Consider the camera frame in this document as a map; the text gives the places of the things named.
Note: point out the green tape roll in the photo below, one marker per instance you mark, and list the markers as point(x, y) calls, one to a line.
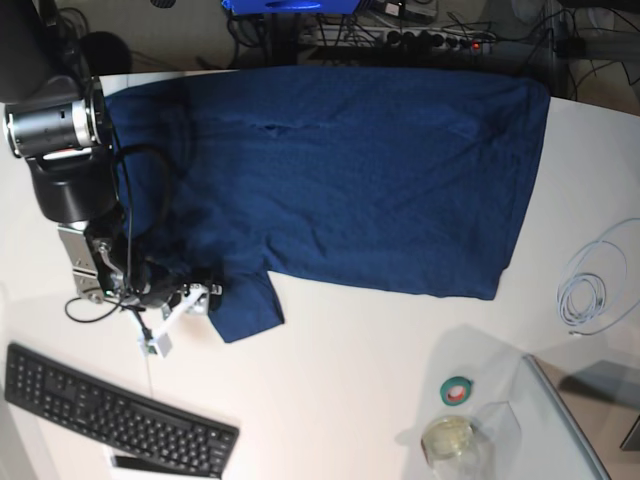
point(456, 390)

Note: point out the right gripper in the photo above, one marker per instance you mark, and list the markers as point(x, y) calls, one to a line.
point(152, 286)

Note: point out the black computer keyboard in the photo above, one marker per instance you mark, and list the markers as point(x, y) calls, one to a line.
point(156, 435)

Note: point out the clear glass jar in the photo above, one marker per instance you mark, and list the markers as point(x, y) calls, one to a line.
point(455, 448)

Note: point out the blue box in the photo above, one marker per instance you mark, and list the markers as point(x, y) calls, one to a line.
point(247, 7)

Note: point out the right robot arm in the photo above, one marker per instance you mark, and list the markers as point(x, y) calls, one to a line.
point(56, 120)

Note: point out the dark blue t-shirt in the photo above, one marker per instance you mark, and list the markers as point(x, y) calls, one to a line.
point(406, 180)

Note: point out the white power strip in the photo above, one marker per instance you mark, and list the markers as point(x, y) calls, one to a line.
point(434, 39)

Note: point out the black round stool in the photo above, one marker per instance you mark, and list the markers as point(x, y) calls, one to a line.
point(106, 54)

